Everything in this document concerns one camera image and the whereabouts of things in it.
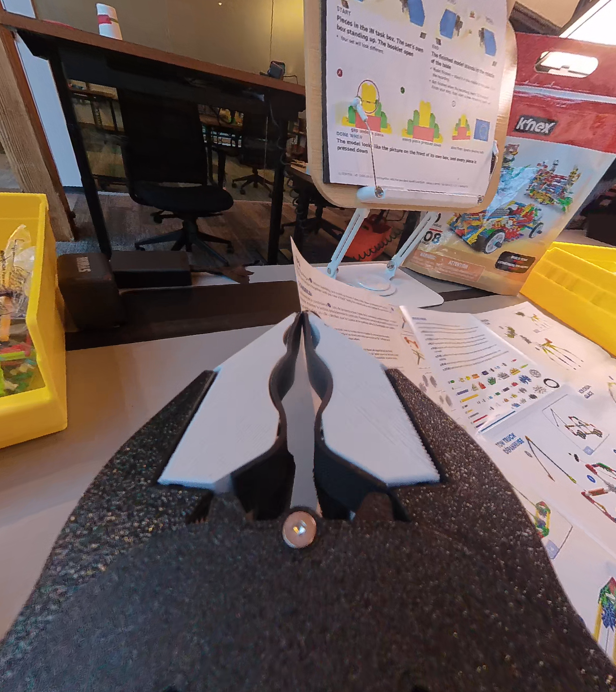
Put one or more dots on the black block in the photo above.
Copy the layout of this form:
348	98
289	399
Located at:
89	292

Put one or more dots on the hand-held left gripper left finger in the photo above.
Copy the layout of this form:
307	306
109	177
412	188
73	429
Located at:
221	427

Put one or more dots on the yellow plastic bin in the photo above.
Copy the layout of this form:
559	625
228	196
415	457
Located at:
572	303
43	378

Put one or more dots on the small black device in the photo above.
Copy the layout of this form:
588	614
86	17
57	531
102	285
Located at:
277	70

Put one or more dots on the dark wooden table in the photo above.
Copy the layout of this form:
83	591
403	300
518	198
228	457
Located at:
151	59

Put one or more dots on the black power adapter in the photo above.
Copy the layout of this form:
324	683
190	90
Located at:
151	268

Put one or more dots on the black office chair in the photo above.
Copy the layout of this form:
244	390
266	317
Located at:
178	197

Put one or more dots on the white paper cup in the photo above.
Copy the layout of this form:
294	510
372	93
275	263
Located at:
109	21

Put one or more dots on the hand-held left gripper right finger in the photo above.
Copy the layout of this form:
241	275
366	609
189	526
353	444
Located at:
372	427

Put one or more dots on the white printed task sheet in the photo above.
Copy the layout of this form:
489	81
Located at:
421	81

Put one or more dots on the wooden pillar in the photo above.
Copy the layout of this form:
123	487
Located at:
5	108

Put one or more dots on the fold-out instruction booklet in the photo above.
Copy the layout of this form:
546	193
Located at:
448	346

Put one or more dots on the red and tan toy box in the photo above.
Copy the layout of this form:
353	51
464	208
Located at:
567	178

